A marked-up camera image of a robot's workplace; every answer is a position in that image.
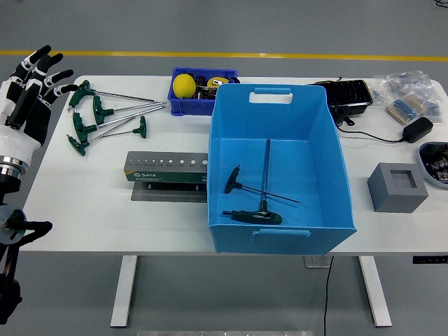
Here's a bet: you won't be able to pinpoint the resistor tape bundle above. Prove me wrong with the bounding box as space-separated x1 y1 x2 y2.
386 94 427 126

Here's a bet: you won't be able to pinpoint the pale blue bowl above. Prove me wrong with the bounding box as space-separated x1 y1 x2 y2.
418 141 448 190

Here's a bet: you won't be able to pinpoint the yellow lemon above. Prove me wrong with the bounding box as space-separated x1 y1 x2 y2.
172 73 196 99

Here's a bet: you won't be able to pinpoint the black power adapter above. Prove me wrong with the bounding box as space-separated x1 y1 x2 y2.
402 117 434 144

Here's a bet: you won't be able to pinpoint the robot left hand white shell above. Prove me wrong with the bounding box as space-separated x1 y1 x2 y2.
0 44 80 162

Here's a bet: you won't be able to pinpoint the black hanging cable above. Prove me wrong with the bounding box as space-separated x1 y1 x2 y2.
322 255 335 336

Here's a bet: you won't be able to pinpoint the grey metal floor plate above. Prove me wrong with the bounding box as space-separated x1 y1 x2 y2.
303 255 333 269

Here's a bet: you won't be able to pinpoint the large light blue box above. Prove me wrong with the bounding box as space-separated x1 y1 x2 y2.
206 83 357 255

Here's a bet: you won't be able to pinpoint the black plastic tray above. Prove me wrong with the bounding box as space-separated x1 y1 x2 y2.
314 79 374 126

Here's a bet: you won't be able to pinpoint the small dark blue bin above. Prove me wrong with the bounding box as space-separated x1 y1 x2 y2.
167 67 239 116

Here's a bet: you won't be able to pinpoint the small green T-handle hex key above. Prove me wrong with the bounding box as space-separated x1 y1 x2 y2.
89 115 148 141

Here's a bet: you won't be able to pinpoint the large green T-handle hex key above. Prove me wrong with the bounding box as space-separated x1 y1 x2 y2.
220 138 283 225

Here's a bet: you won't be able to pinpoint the thin green T-handle hex key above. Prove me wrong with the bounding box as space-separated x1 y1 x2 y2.
223 164 302 204

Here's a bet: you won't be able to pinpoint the grey block with recess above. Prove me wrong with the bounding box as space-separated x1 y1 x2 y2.
366 162 429 214

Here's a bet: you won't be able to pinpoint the white table leg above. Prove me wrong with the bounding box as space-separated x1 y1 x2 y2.
110 255 139 329
358 255 393 328

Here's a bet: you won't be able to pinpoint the metal hex key stand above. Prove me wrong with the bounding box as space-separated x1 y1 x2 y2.
123 150 210 203

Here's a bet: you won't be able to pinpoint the black table control panel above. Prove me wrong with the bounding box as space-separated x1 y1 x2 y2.
412 255 448 265

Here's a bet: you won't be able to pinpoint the black parts in bowl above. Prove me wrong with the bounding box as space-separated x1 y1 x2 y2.
421 145 448 181

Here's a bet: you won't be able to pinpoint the black adapter cable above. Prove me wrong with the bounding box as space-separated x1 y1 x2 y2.
336 124 407 144

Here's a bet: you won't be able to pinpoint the clear plastic parts bag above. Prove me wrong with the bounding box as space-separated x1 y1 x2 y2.
371 73 398 104
388 69 437 97
418 92 442 117

